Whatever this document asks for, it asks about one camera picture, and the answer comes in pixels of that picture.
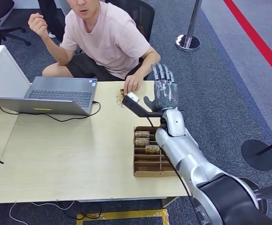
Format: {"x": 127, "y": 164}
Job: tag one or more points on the white cabinet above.
{"x": 2, "y": 71}

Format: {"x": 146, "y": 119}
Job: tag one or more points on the black stanchion post flat base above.
{"x": 257, "y": 155}

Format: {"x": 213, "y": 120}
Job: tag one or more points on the black mesh office chair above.
{"x": 140, "y": 18}

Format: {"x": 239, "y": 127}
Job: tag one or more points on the person's left hand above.
{"x": 134, "y": 84}

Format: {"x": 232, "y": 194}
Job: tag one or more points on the grey open laptop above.
{"x": 60, "y": 94}

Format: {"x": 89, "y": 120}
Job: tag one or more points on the yellow floor tape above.
{"x": 126, "y": 215}

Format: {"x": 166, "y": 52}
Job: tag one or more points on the person's right hand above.
{"x": 38, "y": 25}

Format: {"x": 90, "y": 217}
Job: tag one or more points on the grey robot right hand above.
{"x": 166, "y": 93}

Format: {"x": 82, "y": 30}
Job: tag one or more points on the black wrist camera pale box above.
{"x": 136, "y": 107}

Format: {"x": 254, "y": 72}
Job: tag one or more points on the brown cardboard card holder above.
{"x": 147, "y": 164}

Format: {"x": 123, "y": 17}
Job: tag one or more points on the red floor tape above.
{"x": 255, "y": 37}

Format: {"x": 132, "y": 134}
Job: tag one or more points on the person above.
{"x": 50, "y": 15}
{"x": 112, "y": 40}

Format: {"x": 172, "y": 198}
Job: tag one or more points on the stack of gold cards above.
{"x": 121, "y": 97}

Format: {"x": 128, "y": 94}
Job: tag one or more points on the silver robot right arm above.
{"x": 178, "y": 149}

